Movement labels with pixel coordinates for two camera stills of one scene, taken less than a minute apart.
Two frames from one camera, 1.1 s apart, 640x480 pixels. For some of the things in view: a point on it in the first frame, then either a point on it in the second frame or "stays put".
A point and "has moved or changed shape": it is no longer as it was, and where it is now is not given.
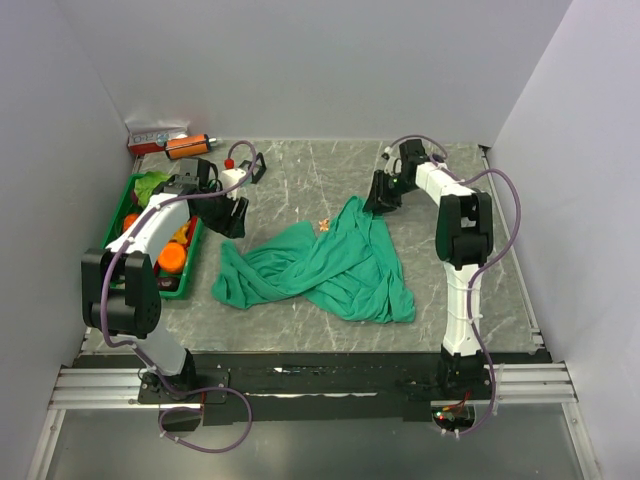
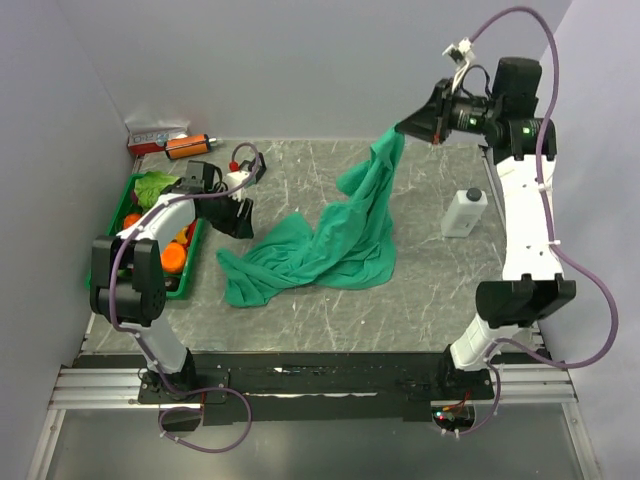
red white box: [150, 141] stays put
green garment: [349, 268] has moved or changed shape
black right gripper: [379, 201] to [431, 121]
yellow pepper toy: [181, 236] stays put
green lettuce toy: [145, 185] stays put
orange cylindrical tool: [182, 147] stays put
